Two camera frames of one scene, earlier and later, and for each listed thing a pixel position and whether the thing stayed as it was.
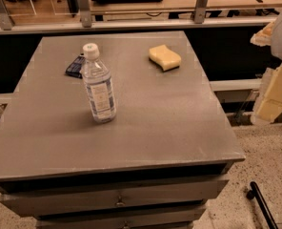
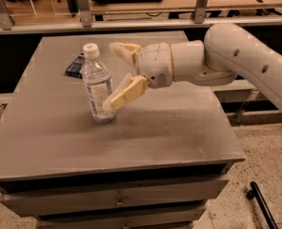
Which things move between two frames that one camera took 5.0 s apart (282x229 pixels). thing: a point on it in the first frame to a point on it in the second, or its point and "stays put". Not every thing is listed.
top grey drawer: x=90 y=200 stays put
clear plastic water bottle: x=98 y=84 stays put
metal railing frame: x=1 y=22 stays put
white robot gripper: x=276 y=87 to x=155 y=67
